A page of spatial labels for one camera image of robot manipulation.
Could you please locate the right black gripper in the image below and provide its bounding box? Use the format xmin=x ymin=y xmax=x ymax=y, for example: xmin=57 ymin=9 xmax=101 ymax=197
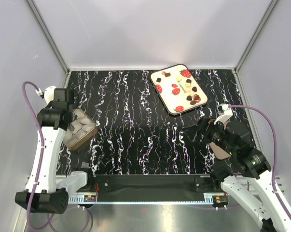
xmin=181 ymin=116 xmax=236 ymax=155

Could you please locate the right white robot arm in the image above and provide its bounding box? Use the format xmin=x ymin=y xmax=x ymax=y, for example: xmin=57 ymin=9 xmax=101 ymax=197
xmin=183 ymin=118 xmax=291 ymax=232

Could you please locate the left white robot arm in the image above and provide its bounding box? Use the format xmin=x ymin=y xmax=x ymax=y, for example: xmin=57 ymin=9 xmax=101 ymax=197
xmin=14 ymin=87 xmax=95 ymax=214

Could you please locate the gold tin box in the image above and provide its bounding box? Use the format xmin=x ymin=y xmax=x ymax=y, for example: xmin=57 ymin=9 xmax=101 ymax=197
xmin=63 ymin=108 xmax=98 ymax=151

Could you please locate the rose gold tin lid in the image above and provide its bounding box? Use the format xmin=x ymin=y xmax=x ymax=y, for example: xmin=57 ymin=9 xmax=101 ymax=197
xmin=209 ymin=142 xmax=231 ymax=160

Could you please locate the strawberry print tray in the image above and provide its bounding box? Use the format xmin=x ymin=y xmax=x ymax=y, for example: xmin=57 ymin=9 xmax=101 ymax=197
xmin=150 ymin=64 xmax=208 ymax=115

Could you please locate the right controller board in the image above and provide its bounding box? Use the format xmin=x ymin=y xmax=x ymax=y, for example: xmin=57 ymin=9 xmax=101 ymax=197
xmin=214 ymin=196 xmax=229 ymax=205

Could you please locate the controller board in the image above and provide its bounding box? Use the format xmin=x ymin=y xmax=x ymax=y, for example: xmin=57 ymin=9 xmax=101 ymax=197
xmin=214 ymin=196 xmax=229 ymax=205
xmin=83 ymin=195 xmax=97 ymax=203

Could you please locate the left controller board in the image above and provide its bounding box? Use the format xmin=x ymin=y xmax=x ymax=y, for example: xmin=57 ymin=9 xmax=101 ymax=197
xmin=83 ymin=195 xmax=97 ymax=203

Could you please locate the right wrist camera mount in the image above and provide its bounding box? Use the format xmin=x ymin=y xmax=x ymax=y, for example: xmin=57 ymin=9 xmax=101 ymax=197
xmin=214 ymin=103 xmax=233 ymax=125

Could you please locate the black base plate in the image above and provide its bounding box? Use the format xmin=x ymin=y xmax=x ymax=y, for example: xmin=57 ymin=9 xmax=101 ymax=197
xmin=88 ymin=174 xmax=223 ymax=204

